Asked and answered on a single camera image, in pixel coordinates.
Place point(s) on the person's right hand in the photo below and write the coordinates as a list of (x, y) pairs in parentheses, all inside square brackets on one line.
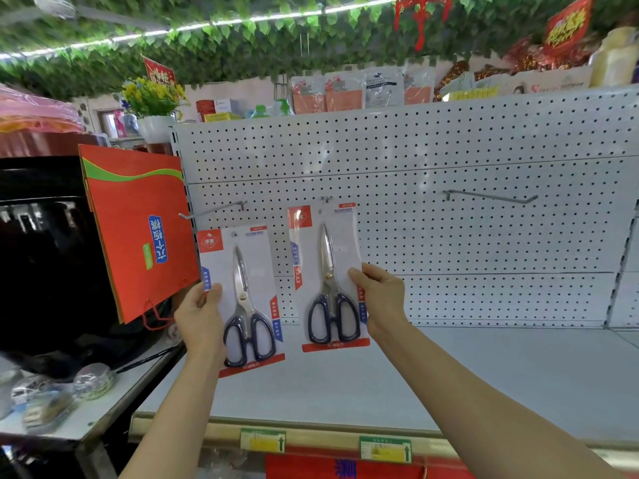
[(382, 299)]

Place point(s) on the person's left hand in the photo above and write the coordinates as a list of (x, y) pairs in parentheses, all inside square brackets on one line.
[(199, 314)]

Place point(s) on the white red scissors pack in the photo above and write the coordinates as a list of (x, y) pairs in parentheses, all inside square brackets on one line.
[(259, 264), (344, 244)]

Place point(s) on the white metal pegboard shelf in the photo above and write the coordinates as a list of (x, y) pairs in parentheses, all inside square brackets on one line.
[(474, 244)]

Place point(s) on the person's right forearm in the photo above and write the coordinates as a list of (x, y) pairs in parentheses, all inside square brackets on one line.
[(474, 404)]

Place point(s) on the person's left forearm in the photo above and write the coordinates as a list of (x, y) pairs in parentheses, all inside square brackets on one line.
[(174, 419)]

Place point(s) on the black pen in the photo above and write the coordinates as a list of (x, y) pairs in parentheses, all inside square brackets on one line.
[(147, 360)]

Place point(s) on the orange gift bag green stripe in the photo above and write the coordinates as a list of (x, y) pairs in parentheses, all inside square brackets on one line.
[(130, 219)]

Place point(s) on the clear glass ashtray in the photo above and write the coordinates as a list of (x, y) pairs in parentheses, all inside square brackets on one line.
[(94, 381)]

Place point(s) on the yellow green price tag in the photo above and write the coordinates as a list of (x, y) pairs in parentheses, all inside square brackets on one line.
[(263, 440), (385, 449)]

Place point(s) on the black glass appliance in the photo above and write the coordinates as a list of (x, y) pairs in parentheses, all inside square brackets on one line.
[(50, 269)]

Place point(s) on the plastic wrapped items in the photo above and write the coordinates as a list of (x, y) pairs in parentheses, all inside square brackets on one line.
[(45, 409)]

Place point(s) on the orange packet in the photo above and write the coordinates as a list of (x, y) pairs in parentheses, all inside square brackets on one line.
[(308, 99), (418, 92), (344, 97)]

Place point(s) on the white packet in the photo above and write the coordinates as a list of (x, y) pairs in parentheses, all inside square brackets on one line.
[(383, 89)]

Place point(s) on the green bottle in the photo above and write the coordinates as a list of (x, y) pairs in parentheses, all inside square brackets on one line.
[(259, 112), (283, 108)]

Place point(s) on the yellow flowers white pot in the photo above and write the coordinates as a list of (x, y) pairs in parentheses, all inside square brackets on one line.
[(152, 99)]

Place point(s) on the small red hanging sign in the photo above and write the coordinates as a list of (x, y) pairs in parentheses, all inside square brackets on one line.
[(159, 70)]

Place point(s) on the stack of pink basins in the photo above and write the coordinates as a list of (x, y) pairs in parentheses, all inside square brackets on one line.
[(35, 112)]

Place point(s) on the green artificial leaf vines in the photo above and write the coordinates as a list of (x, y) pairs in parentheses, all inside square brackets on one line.
[(249, 54)]

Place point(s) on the red hanging knot ornament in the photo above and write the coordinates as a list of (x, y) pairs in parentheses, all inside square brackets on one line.
[(422, 9)]

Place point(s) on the white light strip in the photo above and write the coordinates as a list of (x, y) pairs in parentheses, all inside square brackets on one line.
[(284, 16)]

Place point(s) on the red gold hanging sign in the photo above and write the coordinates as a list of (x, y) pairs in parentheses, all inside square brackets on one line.
[(568, 27)]

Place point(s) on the pale yellow bottle pack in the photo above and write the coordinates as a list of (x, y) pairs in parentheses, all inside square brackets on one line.
[(616, 59)]

